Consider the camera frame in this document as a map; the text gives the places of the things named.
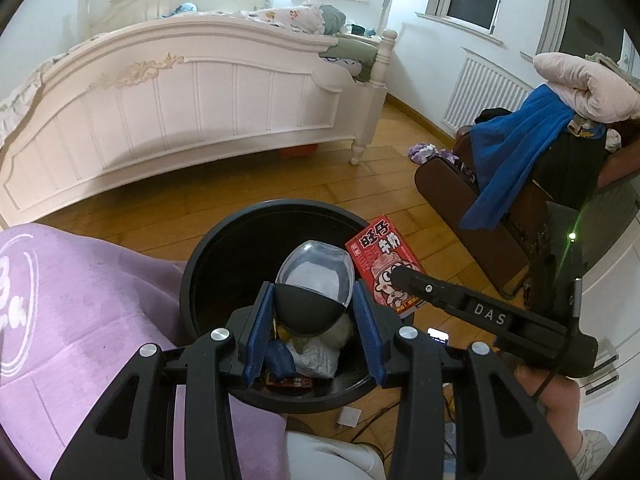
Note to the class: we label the purple printed cloth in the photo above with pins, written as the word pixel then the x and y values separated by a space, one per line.
pixel 75 310

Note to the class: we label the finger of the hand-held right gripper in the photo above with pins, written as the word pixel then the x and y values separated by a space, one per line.
pixel 425 287

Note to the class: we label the white carved bed frame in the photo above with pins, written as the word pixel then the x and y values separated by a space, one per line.
pixel 200 105

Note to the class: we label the blue plush toy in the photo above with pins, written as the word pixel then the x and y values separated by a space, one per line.
pixel 184 8

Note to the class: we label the person's light trousers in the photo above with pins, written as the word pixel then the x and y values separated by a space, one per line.
pixel 330 460

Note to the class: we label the blue towel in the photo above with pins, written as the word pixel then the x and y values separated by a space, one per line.
pixel 505 150

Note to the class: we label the white plastic bag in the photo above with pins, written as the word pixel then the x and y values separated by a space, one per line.
pixel 317 360

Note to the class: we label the purple crumpled cloth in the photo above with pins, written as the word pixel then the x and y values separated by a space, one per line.
pixel 425 151

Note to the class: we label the pink quilt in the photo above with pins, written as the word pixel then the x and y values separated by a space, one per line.
pixel 590 85

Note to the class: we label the black garment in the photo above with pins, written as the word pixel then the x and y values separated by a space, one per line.
pixel 570 170

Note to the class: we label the smartphone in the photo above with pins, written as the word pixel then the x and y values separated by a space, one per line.
pixel 438 336

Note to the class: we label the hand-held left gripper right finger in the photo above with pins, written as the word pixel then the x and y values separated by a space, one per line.
pixel 367 330

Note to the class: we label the white balcony door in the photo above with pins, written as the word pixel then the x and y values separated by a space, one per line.
pixel 585 5

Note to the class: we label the green blanket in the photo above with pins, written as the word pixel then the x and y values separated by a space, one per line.
pixel 352 50

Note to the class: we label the white radiator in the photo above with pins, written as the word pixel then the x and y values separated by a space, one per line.
pixel 475 90

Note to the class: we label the person's right forearm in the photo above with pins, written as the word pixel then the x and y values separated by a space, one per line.
pixel 555 405

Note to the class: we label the grey pillow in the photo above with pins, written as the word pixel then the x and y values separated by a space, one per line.
pixel 334 17

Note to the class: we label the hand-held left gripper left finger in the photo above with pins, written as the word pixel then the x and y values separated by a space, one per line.
pixel 260 330

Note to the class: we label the black round trash bin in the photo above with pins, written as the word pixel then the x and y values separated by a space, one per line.
pixel 225 260

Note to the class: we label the white frilled printed quilt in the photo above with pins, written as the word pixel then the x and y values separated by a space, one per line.
pixel 20 95

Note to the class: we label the white charger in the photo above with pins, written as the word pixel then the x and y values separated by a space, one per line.
pixel 350 416

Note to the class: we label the white drawer cabinet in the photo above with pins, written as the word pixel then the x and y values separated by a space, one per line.
pixel 615 285

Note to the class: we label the red printed carton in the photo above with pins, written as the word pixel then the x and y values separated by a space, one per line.
pixel 375 255

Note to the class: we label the blue packet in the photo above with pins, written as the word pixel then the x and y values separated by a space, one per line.
pixel 280 357

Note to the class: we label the brown leather chair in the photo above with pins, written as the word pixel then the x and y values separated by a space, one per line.
pixel 440 182

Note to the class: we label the brown and red box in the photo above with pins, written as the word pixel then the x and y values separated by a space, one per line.
pixel 290 382

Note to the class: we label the paw print blanket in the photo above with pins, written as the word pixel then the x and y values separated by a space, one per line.
pixel 280 16

